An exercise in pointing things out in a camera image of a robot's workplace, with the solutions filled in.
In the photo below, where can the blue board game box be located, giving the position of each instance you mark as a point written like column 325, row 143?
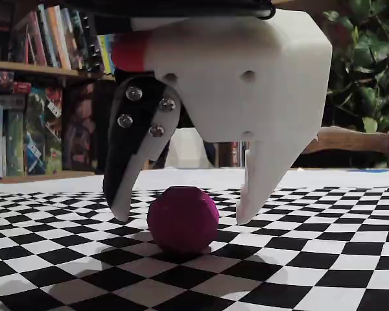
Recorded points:
column 0, row 80

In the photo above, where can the black white checkered mat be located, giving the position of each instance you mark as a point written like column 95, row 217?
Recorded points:
column 278, row 259

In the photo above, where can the brown wooden game bookcase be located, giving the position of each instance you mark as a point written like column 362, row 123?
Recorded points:
column 35, row 68

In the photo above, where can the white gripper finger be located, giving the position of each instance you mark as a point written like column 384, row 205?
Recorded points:
column 269, row 175

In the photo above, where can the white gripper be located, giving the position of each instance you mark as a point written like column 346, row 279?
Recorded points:
column 243, row 97

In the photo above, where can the orange spine book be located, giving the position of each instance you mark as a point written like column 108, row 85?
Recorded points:
column 62, row 39

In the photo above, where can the brown wooden chair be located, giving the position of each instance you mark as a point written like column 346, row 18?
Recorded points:
column 350, row 142

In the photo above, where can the green board game box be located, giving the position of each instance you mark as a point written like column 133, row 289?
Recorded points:
column 43, row 136

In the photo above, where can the dark red board game box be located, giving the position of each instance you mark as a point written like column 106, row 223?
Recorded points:
column 79, row 129

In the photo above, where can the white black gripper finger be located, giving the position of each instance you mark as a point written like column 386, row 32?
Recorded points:
column 136, row 136

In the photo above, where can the green leafy houseplant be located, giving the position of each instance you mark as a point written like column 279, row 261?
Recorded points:
column 369, row 64

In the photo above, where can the pink faceted ball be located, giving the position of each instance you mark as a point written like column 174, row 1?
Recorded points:
column 183, row 220

